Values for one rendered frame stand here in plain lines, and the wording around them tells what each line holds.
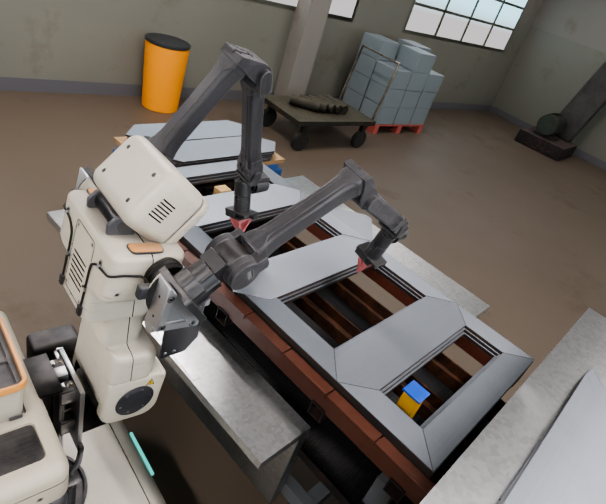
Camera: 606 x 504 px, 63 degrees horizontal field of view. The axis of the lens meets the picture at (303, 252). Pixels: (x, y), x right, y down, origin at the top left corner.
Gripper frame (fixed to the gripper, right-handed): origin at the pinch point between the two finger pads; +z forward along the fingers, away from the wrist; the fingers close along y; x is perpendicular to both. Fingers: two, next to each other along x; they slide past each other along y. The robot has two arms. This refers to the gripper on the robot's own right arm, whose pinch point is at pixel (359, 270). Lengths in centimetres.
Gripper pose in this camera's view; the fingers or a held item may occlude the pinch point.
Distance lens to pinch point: 175.1
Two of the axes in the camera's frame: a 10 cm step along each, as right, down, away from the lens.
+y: -5.9, -7.3, 3.6
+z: -4.1, 6.5, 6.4
